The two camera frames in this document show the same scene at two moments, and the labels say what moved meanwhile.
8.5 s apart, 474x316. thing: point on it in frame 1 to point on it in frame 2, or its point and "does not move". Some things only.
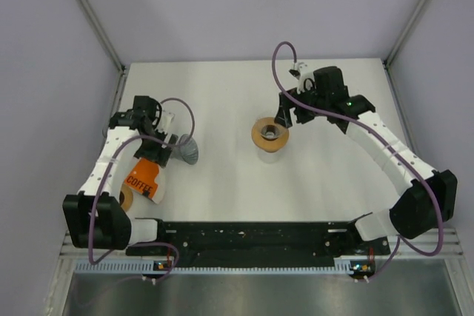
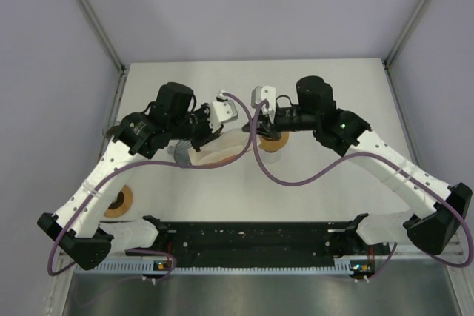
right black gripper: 283,116 to 267,129
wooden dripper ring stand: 269,145 does not move
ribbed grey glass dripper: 187,152 does not move
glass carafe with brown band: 270,158 does not move
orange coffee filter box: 147,177 to 230,143
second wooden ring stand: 126,197 does not move
